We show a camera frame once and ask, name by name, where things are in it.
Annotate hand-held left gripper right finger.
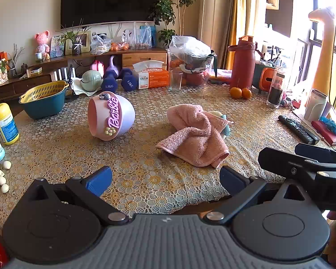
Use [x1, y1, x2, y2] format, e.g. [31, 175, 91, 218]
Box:
[201, 166, 312, 225]

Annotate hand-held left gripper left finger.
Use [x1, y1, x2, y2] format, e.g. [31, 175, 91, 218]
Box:
[28, 166, 131, 226]

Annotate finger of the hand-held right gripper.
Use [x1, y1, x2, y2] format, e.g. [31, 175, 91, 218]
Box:
[295, 143, 336, 162]
[258, 147, 336, 180]

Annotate green and cream sock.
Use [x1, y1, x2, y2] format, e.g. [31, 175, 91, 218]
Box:
[209, 110, 233, 140]

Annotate pink fluffy towel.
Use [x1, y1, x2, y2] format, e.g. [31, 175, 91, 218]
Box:
[156, 104, 230, 169]

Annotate pink plastic bucket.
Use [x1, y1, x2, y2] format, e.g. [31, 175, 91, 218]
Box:
[87, 92, 136, 142]

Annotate red notebook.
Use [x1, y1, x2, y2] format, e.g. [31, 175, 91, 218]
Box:
[311, 120, 336, 146]

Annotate black remote control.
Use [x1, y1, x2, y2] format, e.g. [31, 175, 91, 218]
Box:
[278, 115, 320, 145]

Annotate blue crumpled wrapper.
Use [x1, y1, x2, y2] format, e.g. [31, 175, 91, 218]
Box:
[319, 117, 336, 135]

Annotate white tumbler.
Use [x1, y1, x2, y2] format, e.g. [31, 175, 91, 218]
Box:
[304, 89, 329, 122]

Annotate glass bottle with dark liquid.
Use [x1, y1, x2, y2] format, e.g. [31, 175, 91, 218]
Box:
[266, 65, 286, 109]

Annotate green storage box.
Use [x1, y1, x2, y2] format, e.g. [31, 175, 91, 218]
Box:
[251, 61, 275, 89]

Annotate teal basin with yellow colander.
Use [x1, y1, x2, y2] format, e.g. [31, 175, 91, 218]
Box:
[19, 80, 70, 120]

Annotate white cloth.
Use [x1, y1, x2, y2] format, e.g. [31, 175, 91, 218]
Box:
[71, 77, 103, 97]

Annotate cluster of garlic cloves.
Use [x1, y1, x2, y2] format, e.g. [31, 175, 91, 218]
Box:
[0, 160, 12, 194]

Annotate blue dumbbell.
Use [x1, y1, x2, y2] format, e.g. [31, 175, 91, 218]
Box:
[119, 68, 138, 91]
[101, 69, 118, 92]

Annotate red water bottle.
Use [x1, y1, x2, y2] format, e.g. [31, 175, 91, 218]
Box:
[227, 35, 260, 91]

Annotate yellow lid bottle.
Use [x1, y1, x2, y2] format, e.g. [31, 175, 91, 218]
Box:
[0, 102, 20, 145]

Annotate pink small bag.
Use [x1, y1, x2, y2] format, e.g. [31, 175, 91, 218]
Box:
[90, 59, 104, 74]

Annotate clear drinking glass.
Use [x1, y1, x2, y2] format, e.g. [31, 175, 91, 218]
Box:
[168, 71, 184, 92]

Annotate purple swan shaped kettlebell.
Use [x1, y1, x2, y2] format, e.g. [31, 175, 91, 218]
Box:
[105, 55, 120, 77]

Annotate orange and white tissue box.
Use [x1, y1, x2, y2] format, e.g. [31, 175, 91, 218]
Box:
[132, 61, 170, 90]

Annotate wooden television cabinet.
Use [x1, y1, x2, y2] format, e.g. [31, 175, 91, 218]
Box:
[0, 46, 169, 110]

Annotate clear container with plastic bag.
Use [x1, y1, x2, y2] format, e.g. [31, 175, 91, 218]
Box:
[167, 35, 218, 88]

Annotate small plant in dark vase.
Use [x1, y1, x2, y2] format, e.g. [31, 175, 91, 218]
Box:
[56, 20, 91, 56]

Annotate clear plastic bag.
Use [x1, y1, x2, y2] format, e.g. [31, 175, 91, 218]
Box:
[90, 33, 112, 55]
[121, 22, 157, 50]

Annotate pile of oranges on cabinet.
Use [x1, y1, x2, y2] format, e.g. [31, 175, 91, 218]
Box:
[110, 42, 130, 52]

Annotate illustrated picture card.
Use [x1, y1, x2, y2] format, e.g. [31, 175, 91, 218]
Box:
[50, 35, 66, 59]

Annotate printed gift bag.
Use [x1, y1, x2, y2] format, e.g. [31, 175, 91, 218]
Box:
[0, 58, 9, 86]

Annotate dried branches in vase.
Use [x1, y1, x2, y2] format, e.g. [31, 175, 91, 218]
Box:
[7, 44, 25, 79]

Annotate pink bear figurine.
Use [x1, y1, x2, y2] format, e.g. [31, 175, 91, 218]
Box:
[35, 32, 51, 60]

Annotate yellow curtain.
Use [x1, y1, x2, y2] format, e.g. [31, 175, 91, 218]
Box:
[225, 0, 249, 70]

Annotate white standing air conditioner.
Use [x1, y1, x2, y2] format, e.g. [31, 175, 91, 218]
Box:
[198, 0, 230, 70]

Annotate black television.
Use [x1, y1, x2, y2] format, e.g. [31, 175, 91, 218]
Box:
[60, 0, 162, 29]

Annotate tall green potted tree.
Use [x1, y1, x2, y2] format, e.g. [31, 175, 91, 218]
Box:
[149, 0, 200, 49]

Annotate cream photo frame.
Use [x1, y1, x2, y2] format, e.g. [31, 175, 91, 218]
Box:
[65, 30, 92, 55]

